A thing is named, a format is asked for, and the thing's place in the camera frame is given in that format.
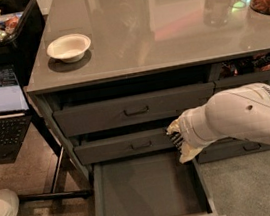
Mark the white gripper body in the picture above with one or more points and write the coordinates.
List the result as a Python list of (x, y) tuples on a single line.
[(186, 132)]

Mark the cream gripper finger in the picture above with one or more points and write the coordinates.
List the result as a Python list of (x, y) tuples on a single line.
[(188, 152), (173, 127)]

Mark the black rxbar chocolate bar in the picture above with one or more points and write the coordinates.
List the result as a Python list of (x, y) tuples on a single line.
[(177, 140)]

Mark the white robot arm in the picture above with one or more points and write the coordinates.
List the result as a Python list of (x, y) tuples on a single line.
[(242, 113)]

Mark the grey bottom right drawer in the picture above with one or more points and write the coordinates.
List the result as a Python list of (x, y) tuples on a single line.
[(228, 148)]

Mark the grey drawer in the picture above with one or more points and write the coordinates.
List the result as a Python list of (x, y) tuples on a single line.
[(228, 148), (123, 146), (134, 109), (241, 80)]

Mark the open bottom left drawer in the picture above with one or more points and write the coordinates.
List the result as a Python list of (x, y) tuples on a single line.
[(151, 185)]

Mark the chip bags in top drawer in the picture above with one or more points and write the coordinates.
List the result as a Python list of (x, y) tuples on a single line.
[(246, 65)]

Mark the grey middle left drawer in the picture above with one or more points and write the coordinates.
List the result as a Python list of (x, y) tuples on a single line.
[(123, 146)]

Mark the grey top right drawer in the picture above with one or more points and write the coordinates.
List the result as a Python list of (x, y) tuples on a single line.
[(241, 80)]

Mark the grey top left drawer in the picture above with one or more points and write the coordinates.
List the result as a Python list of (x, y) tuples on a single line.
[(134, 109)]

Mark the white paper bowl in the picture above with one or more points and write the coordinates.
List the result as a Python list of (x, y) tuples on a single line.
[(69, 48)]

